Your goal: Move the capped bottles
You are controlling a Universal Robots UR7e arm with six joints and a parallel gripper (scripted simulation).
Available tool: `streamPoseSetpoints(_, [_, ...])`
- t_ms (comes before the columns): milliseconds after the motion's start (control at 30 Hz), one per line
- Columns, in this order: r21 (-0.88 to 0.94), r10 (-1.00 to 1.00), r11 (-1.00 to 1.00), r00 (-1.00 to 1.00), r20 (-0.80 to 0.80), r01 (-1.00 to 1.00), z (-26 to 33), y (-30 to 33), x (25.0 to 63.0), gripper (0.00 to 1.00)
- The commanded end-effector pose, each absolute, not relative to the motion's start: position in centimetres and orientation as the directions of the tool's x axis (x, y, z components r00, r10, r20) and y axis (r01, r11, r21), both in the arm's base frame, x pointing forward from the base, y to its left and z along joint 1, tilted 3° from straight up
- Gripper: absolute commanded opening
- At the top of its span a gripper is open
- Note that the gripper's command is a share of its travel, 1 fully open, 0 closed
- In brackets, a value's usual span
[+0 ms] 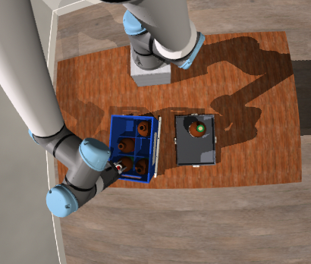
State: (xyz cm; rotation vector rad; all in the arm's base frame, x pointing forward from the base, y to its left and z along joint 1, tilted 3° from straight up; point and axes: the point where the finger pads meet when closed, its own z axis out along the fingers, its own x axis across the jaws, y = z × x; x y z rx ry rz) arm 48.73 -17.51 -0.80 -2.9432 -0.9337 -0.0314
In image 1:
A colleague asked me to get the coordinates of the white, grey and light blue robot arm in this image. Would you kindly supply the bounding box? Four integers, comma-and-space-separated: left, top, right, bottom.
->
0, 0, 205, 217

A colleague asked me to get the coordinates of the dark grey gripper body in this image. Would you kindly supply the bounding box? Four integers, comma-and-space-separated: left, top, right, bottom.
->
95, 161, 121, 196

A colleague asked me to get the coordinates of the blue plastic crate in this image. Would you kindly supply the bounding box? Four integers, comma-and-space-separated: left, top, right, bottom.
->
109, 115, 159, 184

